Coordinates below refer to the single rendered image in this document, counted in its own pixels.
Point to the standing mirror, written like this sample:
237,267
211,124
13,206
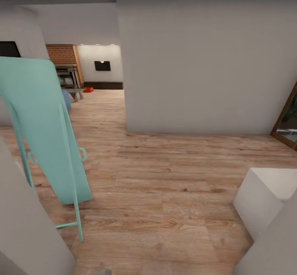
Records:
32,93

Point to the cabinet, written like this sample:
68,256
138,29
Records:
104,85

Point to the coffee table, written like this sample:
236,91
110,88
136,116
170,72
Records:
74,92

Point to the wood fireplace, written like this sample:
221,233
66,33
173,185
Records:
68,77

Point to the door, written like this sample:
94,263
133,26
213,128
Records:
285,129

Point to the wall mounted tv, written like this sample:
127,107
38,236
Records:
102,66

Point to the sofa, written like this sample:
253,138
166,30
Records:
67,100

